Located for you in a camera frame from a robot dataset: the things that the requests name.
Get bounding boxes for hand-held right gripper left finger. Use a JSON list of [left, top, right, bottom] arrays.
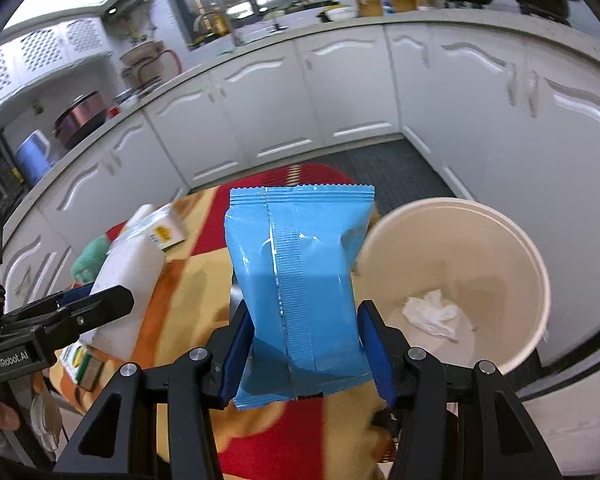
[[54, 302, 255, 480]]

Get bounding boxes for white orange snack packet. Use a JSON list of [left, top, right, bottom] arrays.
[[60, 240, 167, 391]]

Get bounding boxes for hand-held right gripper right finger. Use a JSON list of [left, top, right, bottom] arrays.
[[356, 300, 563, 480]]

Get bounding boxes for green fluffy cloth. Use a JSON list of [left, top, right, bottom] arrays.
[[70, 235, 112, 286]]

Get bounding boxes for beige clay pot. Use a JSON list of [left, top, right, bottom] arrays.
[[120, 40, 181, 91]]

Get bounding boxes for white kitchen base cabinets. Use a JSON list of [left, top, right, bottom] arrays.
[[0, 22, 600, 401]]

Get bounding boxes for gold kettle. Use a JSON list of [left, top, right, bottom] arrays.
[[195, 10, 231, 43]]

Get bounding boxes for white range hood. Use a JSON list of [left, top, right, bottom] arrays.
[[97, 0, 161, 26]]

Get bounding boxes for person's left hand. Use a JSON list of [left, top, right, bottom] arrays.
[[0, 390, 62, 461]]

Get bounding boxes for white tissue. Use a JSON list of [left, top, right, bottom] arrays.
[[402, 289, 461, 343]]

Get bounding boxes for blue snack packet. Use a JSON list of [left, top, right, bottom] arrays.
[[223, 184, 376, 411]]

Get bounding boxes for white lattice wall cabinet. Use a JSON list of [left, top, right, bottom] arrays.
[[0, 15, 113, 106]]

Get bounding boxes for red yellow printed blanket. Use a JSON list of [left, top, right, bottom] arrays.
[[47, 162, 461, 480]]

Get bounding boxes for cream plastic bin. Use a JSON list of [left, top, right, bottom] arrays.
[[352, 198, 551, 376]]

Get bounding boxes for dark floor mat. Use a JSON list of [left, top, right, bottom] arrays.
[[325, 139, 456, 201]]

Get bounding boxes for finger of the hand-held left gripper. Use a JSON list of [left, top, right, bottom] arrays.
[[45, 285, 135, 333], [60, 282, 97, 306]]

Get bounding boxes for blue plastic jug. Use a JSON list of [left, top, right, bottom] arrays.
[[15, 130, 56, 186]]

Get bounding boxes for pink cooking pot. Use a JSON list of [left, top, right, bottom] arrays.
[[54, 91, 108, 148]]

